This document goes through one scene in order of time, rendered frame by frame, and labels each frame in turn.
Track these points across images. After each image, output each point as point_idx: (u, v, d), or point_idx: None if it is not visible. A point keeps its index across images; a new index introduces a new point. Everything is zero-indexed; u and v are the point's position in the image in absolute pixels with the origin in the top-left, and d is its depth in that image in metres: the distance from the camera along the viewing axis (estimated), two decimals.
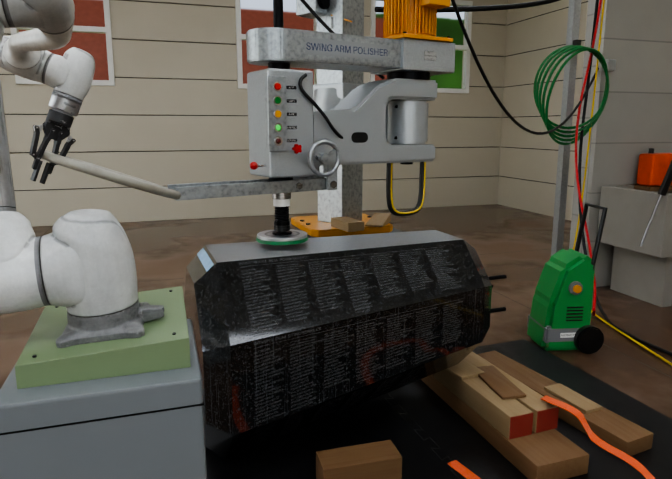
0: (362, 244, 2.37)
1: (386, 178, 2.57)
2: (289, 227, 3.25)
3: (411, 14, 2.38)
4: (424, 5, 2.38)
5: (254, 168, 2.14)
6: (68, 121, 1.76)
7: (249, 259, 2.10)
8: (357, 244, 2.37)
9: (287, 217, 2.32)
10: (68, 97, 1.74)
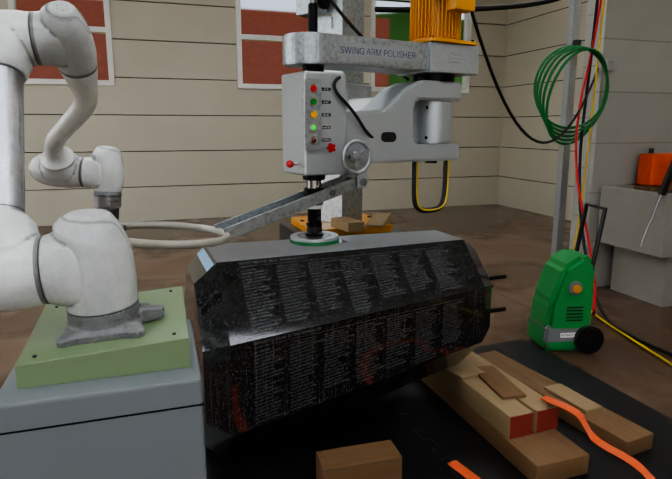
0: (362, 244, 2.37)
1: (412, 176, 2.67)
2: (289, 227, 3.25)
3: (437, 18, 2.48)
4: (450, 10, 2.47)
5: (290, 166, 2.23)
6: (116, 215, 1.89)
7: (249, 259, 2.10)
8: (357, 244, 2.37)
9: (319, 219, 2.42)
10: (109, 195, 1.85)
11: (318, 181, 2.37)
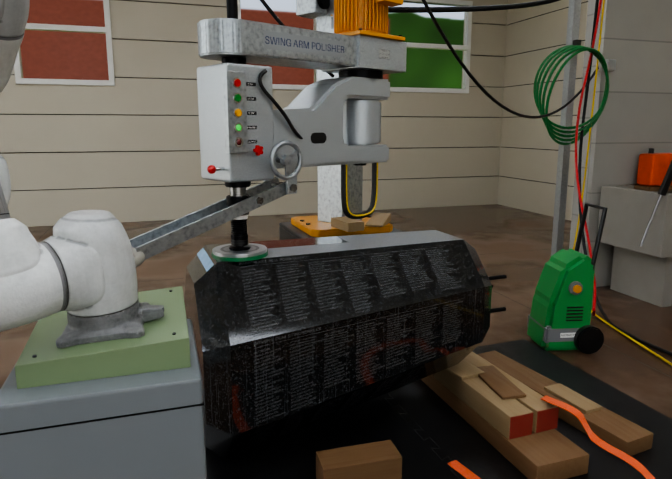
0: (362, 244, 2.37)
1: (341, 180, 2.48)
2: (289, 227, 3.25)
3: (365, 10, 2.31)
4: (378, 2, 2.31)
5: (212, 172, 1.95)
6: None
7: None
8: (357, 244, 2.37)
9: (245, 230, 2.15)
10: None
11: (243, 188, 2.10)
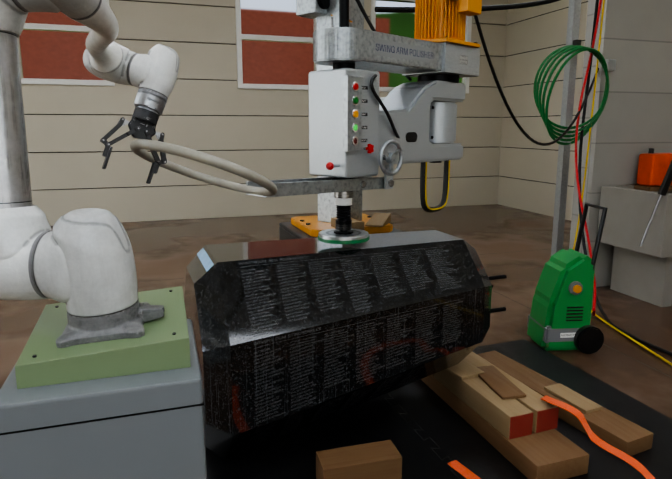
0: (362, 244, 2.37)
1: (421, 176, 2.67)
2: (289, 227, 3.25)
3: (449, 19, 2.51)
4: (461, 12, 2.51)
5: (331, 168, 2.11)
6: (152, 117, 1.69)
7: (249, 259, 2.10)
8: (357, 244, 2.37)
9: (349, 215, 2.32)
10: (151, 92, 1.67)
11: None
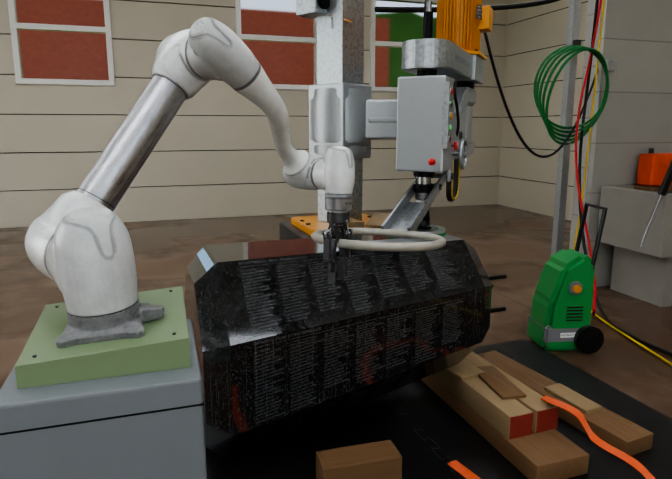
0: None
1: None
2: (289, 227, 3.25)
3: (473, 35, 2.93)
4: (481, 29, 2.95)
5: (434, 164, 2.38)
6: (349, 217, 1.81)
7: (249, 259, 2.10)
8: None
9: None
10: (346, 196, 1.77)
11: (430, 177, 2.55)
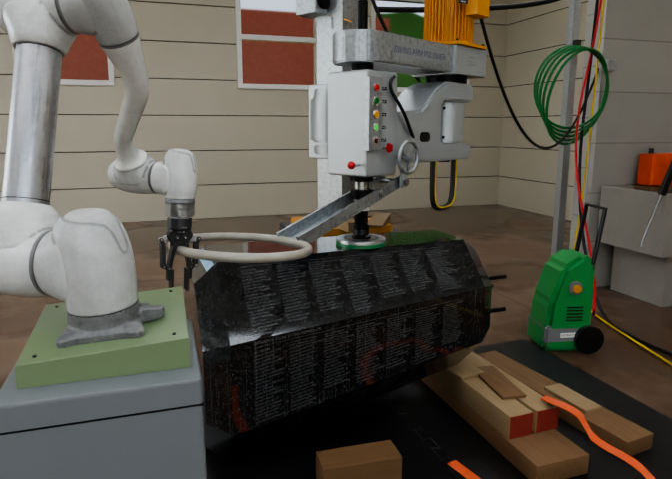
0: None
1: (431, 175, 2.73)
2: None
3: (458, 22, 2.57)
4: (470, 15, 2.58)
5: (352, 168, 2.16)
6: (188, 224, 1.71)
7: None
8: None
9: (366, 221, 2.37)
10: (180, 202, 1.67)
11: (368, 182, 2.32)
